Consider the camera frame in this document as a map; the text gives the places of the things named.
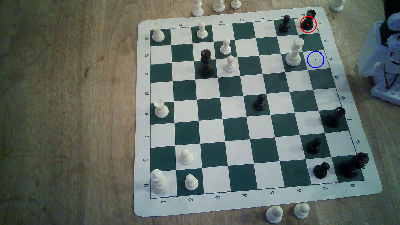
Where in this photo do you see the black king chess piece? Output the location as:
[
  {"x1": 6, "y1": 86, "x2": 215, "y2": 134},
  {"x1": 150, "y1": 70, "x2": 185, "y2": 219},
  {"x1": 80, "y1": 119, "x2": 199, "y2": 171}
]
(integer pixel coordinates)
[{"x1": 339, "y1": 152, "x2": 369, "y2": 179}]

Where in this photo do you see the black queen chess piece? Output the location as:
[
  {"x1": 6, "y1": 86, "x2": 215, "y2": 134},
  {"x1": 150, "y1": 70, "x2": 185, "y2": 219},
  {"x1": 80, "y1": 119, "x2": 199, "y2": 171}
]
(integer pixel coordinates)
[{"x1": 198, "y1": 49, "x2": 214, "y2": 78}]

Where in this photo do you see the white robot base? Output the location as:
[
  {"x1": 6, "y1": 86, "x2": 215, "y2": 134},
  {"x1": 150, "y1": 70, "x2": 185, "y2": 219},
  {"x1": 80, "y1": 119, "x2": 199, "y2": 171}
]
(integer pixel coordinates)
[{"x1": 370, "y1": 75, "x2": 400, "y2": 105}]

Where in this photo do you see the black rook chess piece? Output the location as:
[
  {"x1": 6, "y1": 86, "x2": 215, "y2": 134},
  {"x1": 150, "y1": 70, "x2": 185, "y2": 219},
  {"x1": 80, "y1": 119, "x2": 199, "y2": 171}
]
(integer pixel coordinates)
[
  {"x1": 326, "y1": 107, "x2": 346, "y2": 128},
  {"x1": 301, "y1": 9, "x2": 317, "y2": 31}
]

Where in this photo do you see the white queen chess piece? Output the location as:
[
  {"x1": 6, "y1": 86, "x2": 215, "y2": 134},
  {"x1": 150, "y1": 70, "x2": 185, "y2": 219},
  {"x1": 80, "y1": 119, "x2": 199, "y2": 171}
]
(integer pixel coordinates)
[{"x1": 285, "y1": 38, "x2": 305, "y2": 67}]

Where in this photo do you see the white rook chess piece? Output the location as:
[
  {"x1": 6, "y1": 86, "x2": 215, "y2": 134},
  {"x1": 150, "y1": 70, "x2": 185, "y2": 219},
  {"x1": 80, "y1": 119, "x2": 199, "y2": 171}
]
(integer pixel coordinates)
[{"x1": 154, "y1": 99, "x2": 169, "y2": 118}]

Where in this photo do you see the black pawn chess piece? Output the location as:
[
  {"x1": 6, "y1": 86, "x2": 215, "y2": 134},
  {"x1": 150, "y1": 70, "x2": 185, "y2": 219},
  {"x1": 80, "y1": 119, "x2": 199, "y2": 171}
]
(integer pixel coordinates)
[
  {"x1": 306, "y1": 138, "x2": 322, "y2": 155},
  {"x1": 313, "y1": 162, "x2": 330, "y2": 179},
  {"x1": 253, "y1": 94, "x2": 267, "y2": 111},
  {"x1": 278, "y1": 15, "x2": 291, "y2": 33}
]

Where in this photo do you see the red robot cable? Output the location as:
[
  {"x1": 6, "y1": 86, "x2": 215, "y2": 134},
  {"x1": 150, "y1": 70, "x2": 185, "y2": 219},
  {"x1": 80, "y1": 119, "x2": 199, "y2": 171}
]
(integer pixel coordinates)
[{"x1": 383, "y1": 62, "x2": 395, "y2": 90}]

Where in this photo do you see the white pawn chess piece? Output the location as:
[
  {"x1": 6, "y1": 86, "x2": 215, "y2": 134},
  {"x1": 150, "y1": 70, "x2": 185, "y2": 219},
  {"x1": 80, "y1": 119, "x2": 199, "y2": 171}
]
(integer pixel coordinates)
[
  {"x1": 294, "y1": 203, "x2": 310, "y2": 219},
  {"x1": 185, "y1": 174, "x2": 199, "y2": 191},
  {"x1": 220, "y1": 38, "x2": 232, "y2": 55},
  {"x1": 224, "y1": 55, "x2": 236, "y2": 73},
  {"x1": 266, "y1": 206, "x2": 284, "y2": 224},
  {"x1": 196, "y1": 21, "x2": 208, "y2": 39},
  {"x1": 180, "y1": 149, "x2": 194, "y2": 165}
]

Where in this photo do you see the white king chess piece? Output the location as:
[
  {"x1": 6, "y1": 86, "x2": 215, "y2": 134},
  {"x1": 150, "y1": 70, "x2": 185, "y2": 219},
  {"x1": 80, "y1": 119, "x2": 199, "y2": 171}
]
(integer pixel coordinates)
[{"x1": 150, "y1": 169, "x2": 170, "y2": 195}]

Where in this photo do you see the green and white chess mat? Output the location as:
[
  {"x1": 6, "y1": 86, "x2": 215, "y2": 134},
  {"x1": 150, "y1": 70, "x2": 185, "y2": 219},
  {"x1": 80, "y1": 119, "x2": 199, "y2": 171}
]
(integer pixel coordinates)
[{"x1": 133, "y1": 7, "x2": 383, "y2": 217}]

